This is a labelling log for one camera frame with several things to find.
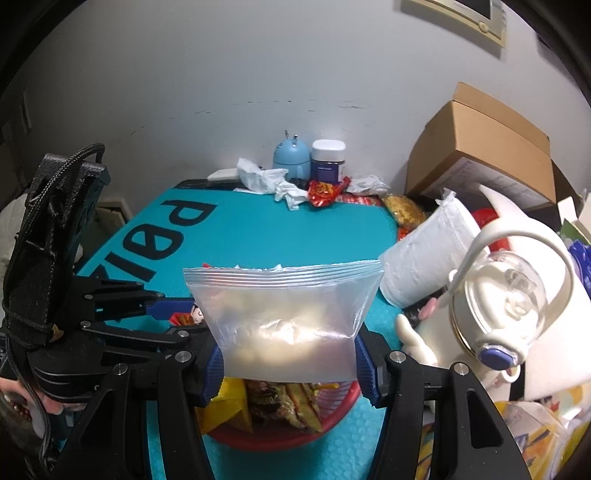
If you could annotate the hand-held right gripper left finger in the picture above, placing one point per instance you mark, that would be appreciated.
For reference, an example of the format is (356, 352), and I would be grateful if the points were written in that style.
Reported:
(213, 376)

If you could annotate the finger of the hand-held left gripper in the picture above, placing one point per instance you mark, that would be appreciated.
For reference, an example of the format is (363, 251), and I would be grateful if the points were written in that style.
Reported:
(171, 309)
(138, 337)

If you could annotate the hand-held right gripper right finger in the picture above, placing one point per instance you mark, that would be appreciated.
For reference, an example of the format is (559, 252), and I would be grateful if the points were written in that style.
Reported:
(369, 374)

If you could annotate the yellow snack packet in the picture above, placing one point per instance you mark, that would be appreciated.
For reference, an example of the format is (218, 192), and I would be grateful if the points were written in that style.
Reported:
(226, 406)

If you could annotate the brown cartoon snack packet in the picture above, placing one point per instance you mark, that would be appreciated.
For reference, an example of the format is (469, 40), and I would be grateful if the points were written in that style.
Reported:
(277, 401)

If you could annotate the clear zip bag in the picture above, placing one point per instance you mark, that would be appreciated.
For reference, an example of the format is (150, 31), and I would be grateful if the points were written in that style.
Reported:
(277, 323)

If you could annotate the red plastic mesh basket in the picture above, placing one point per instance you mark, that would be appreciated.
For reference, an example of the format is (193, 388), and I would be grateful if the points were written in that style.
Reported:
(277, 441)

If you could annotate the person's left hand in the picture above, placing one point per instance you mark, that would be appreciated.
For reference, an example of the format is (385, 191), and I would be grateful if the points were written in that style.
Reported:
(55, 408)

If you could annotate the white jacket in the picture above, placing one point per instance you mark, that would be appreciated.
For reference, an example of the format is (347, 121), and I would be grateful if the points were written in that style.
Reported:
(11, 221)

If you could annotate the cardboard piece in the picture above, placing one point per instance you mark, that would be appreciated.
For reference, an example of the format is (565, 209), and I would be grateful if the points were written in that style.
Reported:
(113, 214)

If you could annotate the white paper towel roll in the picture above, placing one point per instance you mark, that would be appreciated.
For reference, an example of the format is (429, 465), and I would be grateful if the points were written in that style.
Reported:
(425, 258)

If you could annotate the white flat box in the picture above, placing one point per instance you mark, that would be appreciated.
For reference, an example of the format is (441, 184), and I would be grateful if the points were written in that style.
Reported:
(222, 174)

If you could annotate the crumpled white tissue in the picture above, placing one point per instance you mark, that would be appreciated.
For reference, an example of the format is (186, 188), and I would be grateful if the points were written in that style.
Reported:
(268, 182)

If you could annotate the yellow snack bag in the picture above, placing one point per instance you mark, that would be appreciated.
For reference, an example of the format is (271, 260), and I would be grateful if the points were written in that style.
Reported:
(402, 210)

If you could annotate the yellow label drink bottle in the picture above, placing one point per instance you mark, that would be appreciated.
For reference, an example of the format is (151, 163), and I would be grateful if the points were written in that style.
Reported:
(531, 438)

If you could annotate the red flat packet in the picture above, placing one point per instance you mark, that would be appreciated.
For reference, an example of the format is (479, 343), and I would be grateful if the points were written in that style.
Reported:
(360, 199)

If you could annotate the red candy wrapper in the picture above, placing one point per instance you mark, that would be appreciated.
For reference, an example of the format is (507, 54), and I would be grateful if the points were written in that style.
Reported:
(325, 193)

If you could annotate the white crumpled wrapper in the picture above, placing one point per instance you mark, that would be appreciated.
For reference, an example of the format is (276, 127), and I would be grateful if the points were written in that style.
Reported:
(369, 183)

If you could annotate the blue egg-shaped device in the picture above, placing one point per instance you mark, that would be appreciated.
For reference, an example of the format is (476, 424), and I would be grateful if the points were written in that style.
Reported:
(291, 157)

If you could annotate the dark jar white lid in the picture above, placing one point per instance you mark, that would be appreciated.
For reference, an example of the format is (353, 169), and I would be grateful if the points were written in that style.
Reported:
(328, 166)

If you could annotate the blue packet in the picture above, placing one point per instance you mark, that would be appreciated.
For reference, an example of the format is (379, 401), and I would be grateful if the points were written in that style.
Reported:
(581, 261)

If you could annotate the green white box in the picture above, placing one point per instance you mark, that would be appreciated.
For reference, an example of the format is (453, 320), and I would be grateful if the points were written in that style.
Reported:
(575, 217)

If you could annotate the tan cardboard box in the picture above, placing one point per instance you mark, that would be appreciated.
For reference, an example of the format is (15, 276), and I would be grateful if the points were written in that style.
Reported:
(485, 134)

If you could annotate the brown cardboard box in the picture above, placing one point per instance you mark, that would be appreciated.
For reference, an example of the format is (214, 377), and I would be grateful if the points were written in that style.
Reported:
(567, 184)

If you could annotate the cream picture frame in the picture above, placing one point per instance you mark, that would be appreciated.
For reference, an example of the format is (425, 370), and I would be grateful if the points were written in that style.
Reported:
(455, 16)

